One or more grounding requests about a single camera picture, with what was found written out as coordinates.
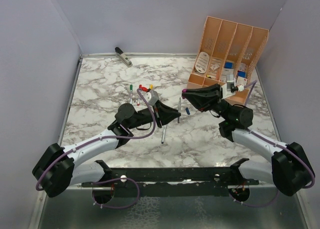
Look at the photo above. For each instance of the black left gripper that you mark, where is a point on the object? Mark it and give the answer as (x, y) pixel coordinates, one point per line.
(166, 114)

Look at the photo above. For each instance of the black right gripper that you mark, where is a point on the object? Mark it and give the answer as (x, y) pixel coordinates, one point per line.
(206, 103)

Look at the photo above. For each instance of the white marker purple end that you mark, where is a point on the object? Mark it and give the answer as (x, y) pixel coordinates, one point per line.
(179, 109)

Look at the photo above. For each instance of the white marker red end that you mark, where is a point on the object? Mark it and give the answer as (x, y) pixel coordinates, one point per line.
(138, 100)

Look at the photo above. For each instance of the white marker green end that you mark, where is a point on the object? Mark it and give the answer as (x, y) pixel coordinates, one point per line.
(130, 96)

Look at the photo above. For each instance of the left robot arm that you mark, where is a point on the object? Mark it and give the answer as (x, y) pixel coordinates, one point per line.
(63, 166)

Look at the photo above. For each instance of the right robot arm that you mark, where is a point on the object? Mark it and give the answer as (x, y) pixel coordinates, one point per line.
(289, 168)

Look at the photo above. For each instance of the white marker blue end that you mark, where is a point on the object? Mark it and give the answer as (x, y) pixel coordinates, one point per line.
(163, 134)

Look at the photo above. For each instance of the white red card box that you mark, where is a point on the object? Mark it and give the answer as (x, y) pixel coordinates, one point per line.
(242, 74)

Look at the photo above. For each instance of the blue white box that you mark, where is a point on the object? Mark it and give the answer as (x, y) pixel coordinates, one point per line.
(229, 65)

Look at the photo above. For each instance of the white oval perforated plate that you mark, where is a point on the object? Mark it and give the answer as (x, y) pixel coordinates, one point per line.
(202, 62)

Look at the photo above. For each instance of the peach desk organizer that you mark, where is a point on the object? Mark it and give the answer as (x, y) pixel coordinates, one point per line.
(228, 41)

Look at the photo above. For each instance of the grey stapler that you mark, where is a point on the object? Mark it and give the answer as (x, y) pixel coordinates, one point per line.
(122, 56)

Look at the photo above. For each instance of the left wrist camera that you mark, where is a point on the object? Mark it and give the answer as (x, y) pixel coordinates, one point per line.
(151, 97)

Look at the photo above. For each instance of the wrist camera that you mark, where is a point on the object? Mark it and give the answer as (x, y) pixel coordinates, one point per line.
(151, 97)
(230, 88)

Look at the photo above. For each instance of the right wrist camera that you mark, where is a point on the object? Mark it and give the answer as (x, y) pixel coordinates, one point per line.
(230, 88)

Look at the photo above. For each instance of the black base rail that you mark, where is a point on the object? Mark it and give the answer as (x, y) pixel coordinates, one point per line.
(169, 181)

